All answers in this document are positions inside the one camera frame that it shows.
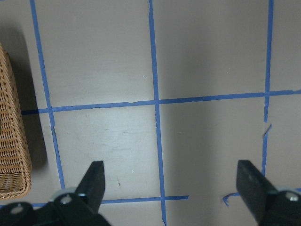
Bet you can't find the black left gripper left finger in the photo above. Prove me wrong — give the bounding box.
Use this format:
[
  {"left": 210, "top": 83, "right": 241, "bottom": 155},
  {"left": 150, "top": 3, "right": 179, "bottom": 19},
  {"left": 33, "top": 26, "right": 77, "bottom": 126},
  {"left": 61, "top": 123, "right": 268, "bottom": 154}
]
[{"left": 75, "top": 161, "right": 105, "bottom": 216}]

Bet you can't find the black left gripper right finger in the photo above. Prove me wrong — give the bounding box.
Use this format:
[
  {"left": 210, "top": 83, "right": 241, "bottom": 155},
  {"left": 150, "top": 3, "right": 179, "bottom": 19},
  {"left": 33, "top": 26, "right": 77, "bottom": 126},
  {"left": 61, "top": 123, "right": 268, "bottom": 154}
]
[{"left": 236, "top": 160, "right": 277, "bottom": 223}]

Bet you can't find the brown wicker basket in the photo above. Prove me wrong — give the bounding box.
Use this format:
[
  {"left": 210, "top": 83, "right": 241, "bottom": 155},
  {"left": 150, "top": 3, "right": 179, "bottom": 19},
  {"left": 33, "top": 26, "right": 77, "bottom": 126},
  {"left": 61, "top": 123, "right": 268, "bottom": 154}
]
[{"left": 0, "top": 47, "right": 32, "bottom": 200}]

